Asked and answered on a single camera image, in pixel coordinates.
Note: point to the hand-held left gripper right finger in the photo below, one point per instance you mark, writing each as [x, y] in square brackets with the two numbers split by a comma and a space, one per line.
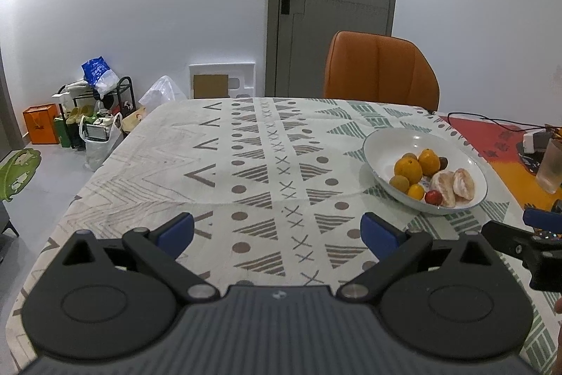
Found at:
[380, 232]

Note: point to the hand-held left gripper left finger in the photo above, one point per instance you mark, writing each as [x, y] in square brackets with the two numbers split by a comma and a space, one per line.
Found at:
[175, 232]

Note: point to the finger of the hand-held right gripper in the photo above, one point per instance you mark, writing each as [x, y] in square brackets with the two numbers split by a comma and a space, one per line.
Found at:
[505, 234]
[540, 217]

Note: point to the yellow-brown round fruit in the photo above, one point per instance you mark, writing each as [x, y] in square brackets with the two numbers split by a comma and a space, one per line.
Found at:
[398, 183]

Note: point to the small orange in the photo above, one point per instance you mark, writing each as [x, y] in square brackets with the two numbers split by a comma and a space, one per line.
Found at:
[416, 192]

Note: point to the small red fruit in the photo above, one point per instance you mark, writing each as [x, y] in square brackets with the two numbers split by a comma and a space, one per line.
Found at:
[433, 197]

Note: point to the peeled pomelo segment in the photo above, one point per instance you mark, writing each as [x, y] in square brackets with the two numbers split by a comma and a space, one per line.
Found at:
[441, 184]
[464, 184]

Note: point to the large orange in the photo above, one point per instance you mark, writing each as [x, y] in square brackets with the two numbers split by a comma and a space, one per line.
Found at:
[407, 169]

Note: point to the medium orange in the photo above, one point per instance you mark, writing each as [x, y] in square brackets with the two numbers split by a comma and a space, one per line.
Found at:
[429, 162]

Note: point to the white bowl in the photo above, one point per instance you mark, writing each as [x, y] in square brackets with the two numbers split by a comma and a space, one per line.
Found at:
[390, 146]

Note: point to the dark brown round fruit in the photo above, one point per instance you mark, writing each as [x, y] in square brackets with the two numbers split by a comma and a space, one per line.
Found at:
[444, 163]

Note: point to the person's right hand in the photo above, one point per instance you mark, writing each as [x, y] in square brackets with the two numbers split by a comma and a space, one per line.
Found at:
[559, 307]

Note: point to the glass cup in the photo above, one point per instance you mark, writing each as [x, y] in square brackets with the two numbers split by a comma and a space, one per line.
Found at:
[551, 168]

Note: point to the patterned tablecloth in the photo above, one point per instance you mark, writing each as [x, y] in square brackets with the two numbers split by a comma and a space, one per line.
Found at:
[175, 164]

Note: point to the white charger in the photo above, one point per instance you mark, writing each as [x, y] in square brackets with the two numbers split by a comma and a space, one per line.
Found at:
[533, 141]

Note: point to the white plastic bag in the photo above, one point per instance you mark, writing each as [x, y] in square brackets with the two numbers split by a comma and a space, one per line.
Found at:
[99, 151]

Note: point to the tan paper bag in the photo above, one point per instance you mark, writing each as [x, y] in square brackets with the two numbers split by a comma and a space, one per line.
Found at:
[134, 120]

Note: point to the clear plastic bag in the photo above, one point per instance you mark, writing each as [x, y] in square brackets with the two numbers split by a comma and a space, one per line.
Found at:
[162, 94]

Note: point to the brown cardboard sheet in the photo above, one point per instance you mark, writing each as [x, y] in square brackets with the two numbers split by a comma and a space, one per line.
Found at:
[210, 86]

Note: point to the green box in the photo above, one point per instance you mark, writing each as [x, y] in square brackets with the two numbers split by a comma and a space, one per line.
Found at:
[62, 132]

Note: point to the black shoe rack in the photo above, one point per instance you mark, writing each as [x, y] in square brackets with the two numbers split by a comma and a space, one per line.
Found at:
[125, 89]

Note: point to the yellow slippers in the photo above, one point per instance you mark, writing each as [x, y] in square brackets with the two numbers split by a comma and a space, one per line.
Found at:
[79, 115]

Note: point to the orange chair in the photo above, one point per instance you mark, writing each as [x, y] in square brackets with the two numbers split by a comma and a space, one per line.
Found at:
[382, 72]

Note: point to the green rug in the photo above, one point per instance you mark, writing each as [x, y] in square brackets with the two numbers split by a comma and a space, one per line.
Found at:
[17, 175]

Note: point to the orange paper bag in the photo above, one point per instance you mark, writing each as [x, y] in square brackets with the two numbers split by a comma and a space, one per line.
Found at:
[40, 124]

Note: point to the white foam packaging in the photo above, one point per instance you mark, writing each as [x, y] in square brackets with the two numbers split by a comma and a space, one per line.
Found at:
[243, 72]

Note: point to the blue and white bag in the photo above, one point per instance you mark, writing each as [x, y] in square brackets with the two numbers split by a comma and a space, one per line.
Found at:
[99, 74]

